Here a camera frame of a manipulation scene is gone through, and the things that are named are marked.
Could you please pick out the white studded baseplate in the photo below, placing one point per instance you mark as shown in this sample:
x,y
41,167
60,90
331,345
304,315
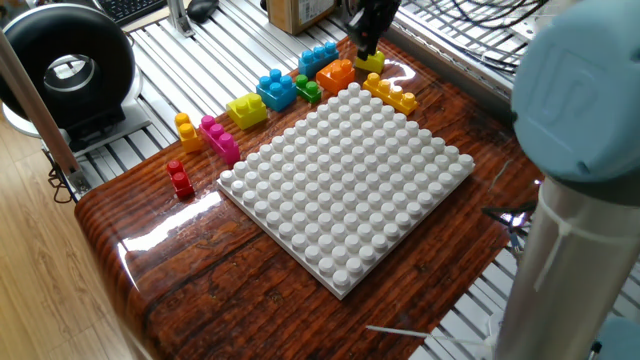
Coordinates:
x,y
345,200

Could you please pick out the light blue long block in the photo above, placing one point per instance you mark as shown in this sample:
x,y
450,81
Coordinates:
x,y
317,60

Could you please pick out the blue four-stud square block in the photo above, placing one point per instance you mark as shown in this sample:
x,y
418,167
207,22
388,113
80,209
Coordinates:
x,y
276,92

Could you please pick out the glossy wood-grain board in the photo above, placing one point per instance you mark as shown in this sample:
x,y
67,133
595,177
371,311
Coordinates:
x,y
210,280

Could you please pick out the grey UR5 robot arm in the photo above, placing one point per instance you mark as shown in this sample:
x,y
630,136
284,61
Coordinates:
x,y
575,100

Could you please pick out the orange block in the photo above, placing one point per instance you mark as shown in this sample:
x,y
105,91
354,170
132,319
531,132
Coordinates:
x,y
335,79

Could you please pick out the black computer mouse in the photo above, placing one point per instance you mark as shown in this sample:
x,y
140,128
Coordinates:
x,y
201,10

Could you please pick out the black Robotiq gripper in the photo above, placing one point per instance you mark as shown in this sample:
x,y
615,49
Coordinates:
x,y
377,14

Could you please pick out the magenta three-stud block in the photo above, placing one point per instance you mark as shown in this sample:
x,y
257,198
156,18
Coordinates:
x,y
220,142

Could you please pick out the slanted wooden beam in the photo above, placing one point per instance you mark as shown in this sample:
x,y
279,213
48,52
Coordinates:
x,y
45,125

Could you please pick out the black keyboard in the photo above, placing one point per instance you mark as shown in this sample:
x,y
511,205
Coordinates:
x,y
131,9

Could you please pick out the lime yellow two-stud block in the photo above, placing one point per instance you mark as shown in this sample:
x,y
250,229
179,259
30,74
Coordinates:
x,y
246,112

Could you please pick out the labelled cardboard box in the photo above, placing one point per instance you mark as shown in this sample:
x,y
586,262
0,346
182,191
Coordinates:
x,y
295,15

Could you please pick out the small lime single-stud block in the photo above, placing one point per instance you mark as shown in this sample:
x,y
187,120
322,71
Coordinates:
x,y
371,65

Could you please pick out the long yellow four-stud block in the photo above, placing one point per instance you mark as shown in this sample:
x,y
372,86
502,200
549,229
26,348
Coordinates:
x,y
392,95

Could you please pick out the aluminium post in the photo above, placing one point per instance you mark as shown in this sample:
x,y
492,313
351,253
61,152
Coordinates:
x,y
179,20

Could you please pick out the red two-stud block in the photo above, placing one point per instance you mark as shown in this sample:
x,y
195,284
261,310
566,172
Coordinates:
x,y
181,182

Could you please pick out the green two-stud block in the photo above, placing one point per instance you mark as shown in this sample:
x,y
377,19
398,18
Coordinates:
x,y
309,91

